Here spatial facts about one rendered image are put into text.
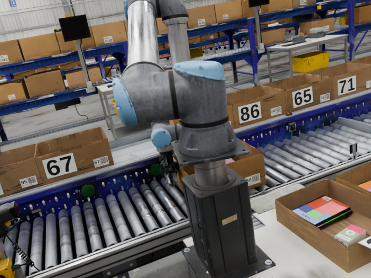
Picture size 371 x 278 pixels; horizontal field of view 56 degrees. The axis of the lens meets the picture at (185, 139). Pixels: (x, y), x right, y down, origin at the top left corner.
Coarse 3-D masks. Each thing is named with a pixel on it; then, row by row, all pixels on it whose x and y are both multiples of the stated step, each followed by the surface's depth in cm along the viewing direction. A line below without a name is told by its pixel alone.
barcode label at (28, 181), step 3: (30, 177) 186; (33, 177) 187; (21, 180) 185; (24, 180) 186; (27, 180) 186; (30, 180) 187; (33, 180) 187; (36, 180) 188; (21, 183) 185; (24, 183) 186; (27, 183) 187; (30, 183) 187; (33, 183) 188; (36, 183) 188; (24, 186) 186; (27, 186) 187
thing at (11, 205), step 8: (0, 208) 124; (8, 208) 123; (16, 208) 125; (0, 216) 122; (8, 216) 123; (16, 216) 124; (0, 224) 123; (8, 224) 126; (0, 232) 125; (8, 232) 126
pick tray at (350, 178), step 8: (360, 168) 157; (368, 168) 159; (336, 176) 153; (344, 176) 154; (352, 176) 156; (360, 176) 158; (368, 176) 160; (344, 184) 149; (352, 184) 144; (360, 192) 141; (368, 192) 137
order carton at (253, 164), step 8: (248, 144) 186; (256, 152) 179; (176, 160) 190; (240, 160) 169; (248, 160) 170; (256, 160) 172; (184, 168) 193; (192, 168) 194; (232, 168) 169; (240, 168) 170; (248, 168) 172; (256, 168) 173; (264, 168) 175; (184, 176) 171; (248, 176) 173; (264, 176) 176; (256, 184) 176
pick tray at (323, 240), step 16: (304, 192) 148; (320, 192) 152; (336, 192) 149; (352, 192) 140; (288, 208) 135; (352, 208) 143; (368, 208) 135; (288, 224) 138; (304, 224) 128; (336, 224) 135; (368, 224) 132; (304, 240) 131; (320, 240) 121; (336, 240) 113; (336, 256) 116; (352, 256) 111; (368, 256) 114
